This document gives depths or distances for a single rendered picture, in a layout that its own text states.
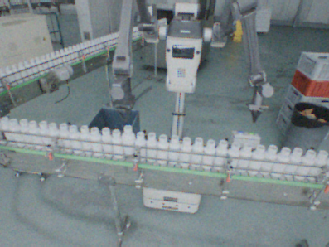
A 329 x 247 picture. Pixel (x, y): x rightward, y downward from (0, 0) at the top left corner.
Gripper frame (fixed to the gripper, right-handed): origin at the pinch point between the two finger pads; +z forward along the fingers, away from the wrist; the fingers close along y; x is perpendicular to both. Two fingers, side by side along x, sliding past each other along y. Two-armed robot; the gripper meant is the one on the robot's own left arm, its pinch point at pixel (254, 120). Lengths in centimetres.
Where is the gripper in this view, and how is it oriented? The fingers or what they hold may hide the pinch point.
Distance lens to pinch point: 125.6
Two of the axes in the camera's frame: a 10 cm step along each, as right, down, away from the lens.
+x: 1.2, -2.4, 9.6
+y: 9.9, 1.0, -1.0
